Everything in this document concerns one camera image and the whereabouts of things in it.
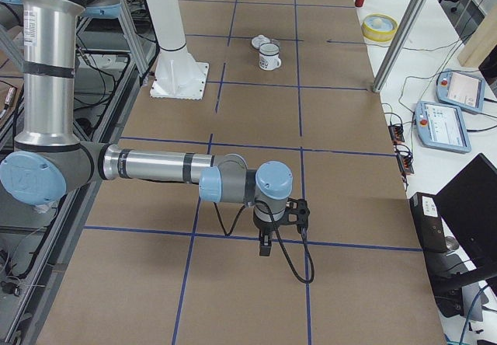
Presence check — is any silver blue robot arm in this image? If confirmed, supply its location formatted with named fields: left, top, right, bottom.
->
left=1, top=0, right=294, bottom=256

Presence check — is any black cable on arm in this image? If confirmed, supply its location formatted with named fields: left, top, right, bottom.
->
left=212, top=200, right=315, bottom=284

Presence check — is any wooden board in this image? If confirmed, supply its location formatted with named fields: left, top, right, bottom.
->
left=457, top=5, right=497, bottom=68

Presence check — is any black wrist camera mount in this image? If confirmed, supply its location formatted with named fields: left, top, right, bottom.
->
left=280, top=198, right=310, bottom=235

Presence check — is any yellow tape roll with plate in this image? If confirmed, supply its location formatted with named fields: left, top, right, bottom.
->
left=361, top=13, right=398, bottom=42

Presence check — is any white camera stand pole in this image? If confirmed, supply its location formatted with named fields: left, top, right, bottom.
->
left=147, top=0, right=209, bottom=100

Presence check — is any teach pendant tablet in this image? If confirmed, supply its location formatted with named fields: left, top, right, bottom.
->
left=415, top=101, right=471, bottom=153
left=436, top=69, right=485, bottom=113

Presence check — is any black desktop box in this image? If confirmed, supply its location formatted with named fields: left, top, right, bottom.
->
left=409, top=192, right=447, bottom=253

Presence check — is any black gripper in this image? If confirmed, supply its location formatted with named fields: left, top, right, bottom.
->
left=254, top=217, right=279, bottom=256

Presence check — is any orange black connector far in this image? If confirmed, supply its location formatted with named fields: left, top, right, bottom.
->
left=388, top=112, right=405, bottom=144

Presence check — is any orange black connector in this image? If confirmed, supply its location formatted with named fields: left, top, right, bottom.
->
left=388, top=112, right=405, bottom=144
left=394, top=144, right=414, bottom=176

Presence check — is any far teach pendant tablet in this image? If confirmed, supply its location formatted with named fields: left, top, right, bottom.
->
left=436, top=69, right=485, bottom=113

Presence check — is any orange black connector near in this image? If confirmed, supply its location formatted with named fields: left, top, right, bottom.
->
left=394, top=144, right=414, bottom=176

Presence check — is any aluminium frame post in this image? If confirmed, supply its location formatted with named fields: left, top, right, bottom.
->
left=372, top=0, right=426, bottom=93

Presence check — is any white enamel mug blue rim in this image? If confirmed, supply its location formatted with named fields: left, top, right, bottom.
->
left=259, top=54, right=282, bottom=71

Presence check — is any near teach pendant tablet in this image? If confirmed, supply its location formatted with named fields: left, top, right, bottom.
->
left=415, top=101, right=471, bottom=153

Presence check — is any black computer monitor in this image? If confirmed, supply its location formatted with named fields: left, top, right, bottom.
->
left=430, top=153, right=496, bottom=295

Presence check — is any white ceramic lid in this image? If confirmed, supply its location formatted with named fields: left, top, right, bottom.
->
left=251, top=34, right=271, bottom=50

